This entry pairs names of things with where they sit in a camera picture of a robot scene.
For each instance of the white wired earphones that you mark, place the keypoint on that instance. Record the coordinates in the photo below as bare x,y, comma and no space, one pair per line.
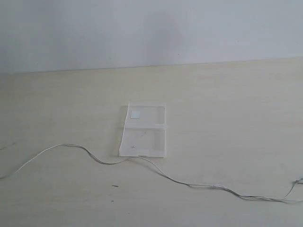
284,199

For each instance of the clear open plastic case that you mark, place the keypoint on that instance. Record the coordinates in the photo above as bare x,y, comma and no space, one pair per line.
144,131

